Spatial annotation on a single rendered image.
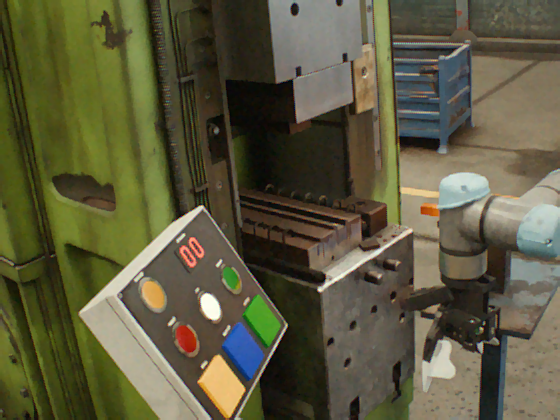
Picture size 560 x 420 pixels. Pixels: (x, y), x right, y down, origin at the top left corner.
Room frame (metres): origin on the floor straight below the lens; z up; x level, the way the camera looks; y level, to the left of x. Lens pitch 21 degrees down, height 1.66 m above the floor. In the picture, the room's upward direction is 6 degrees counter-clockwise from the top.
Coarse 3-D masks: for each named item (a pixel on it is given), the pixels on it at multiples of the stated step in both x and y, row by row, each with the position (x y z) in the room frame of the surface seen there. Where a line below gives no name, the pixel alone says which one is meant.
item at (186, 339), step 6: (180, 330) 0.93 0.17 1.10; (186, 330) 0.94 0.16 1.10; (180, 336) 0.92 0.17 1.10; (186, 336) 0.93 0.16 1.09; (192, 336) 0.94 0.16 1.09; (180, 342) 0.92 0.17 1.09; (186, 342) 0.92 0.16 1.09; (192, 342) 0.93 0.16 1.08; (186, 348) 0.92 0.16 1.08; (192, 348) 0.93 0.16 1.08
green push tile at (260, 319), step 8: (256, 296) 1.14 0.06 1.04; (256, 304) 1.12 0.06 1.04; (264, 304) 1.14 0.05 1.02; (248, 312) 1.08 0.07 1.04; (256, 312) 1.10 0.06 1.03; (264, 312) 1.12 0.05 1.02; (248, 320) 1.07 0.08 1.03; (256, 320) 1.09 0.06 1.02; (264, 320) 1.10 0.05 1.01; (272, 320) 1.12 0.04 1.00; (256, 328) 1.07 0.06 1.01; (264, 328) 1.09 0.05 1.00; (272, 328) 1.11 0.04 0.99; (264, 336) 1.07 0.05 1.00; (272, 336) 1.09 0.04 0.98; (264, 344) 1.07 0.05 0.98
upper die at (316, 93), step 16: (288, 80) 1.45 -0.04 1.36; (304, 80) 1.47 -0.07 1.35; (320, 80) 1.51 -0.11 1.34; (336, 80) 1.55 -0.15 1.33; (240, 96) 1.55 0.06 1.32; (256, 96) 1.52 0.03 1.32; (272, 96) 1.49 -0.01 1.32; (288, 96) 1.45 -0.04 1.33; (304, 96) 1.47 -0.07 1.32; (320, 96) 1.50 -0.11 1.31; (336, 96) 1.54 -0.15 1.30; (352, 96) 1.59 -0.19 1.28; (240, 112) 1.56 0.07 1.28; (256, 112) 1.52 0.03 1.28; (272, 112) 1.49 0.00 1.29; (288, 112) 1.46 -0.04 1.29; (304, 112) 1.46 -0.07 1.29; (320, 112) 1.50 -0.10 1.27
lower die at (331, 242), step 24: (240, 192) 1.83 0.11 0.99; (264, 216) 1.64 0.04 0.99; (288, 216) 1.61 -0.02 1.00; (336, 216) 1.57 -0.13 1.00; (360, 216) 1.59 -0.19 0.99; (264, 240) 1.54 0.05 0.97; (288, 240) 1.51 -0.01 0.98; (312, 240) 1.49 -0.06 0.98; (336, 240) 1.52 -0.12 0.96; (360, 240) 1.58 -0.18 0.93; (312, 264) 1.45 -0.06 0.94
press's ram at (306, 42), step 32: (224, 0) 1.49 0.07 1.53; (256, 0) 1.43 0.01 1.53; (288, 0) 1.45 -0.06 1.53; (320, 0) 1.52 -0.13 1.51; (352, 0) 1.60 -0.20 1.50; (224, 32) 1.50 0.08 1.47; (256, 32) 1.44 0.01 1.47; (288, 32) 1.44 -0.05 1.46; (320, 32) 1.52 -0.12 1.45; (352, 32) 1.60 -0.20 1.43; (224, 64) 1.51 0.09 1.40; (256, 64) 1.44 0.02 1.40; (288, 64) 1.44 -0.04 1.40; (320, 64) 1.51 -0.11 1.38
